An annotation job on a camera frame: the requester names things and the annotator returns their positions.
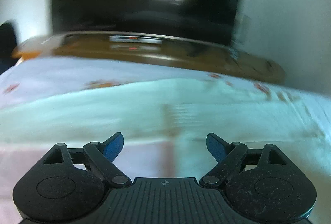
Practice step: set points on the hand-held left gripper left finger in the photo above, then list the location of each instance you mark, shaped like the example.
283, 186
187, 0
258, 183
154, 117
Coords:
114, 147

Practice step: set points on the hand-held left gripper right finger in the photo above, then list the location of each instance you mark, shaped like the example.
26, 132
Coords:
216, 147

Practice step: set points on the white towel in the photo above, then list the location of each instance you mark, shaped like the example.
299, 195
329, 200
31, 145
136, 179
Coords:
144, 112

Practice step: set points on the floral bed sheet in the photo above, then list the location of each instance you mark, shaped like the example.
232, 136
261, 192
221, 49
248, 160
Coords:
51, 71

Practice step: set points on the wooden television stand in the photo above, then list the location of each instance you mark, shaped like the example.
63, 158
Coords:
85, 46

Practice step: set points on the silver set-top box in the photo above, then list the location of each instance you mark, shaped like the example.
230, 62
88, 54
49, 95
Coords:
134, 40

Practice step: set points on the dark object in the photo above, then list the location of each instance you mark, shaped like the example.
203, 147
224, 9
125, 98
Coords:
6, 42

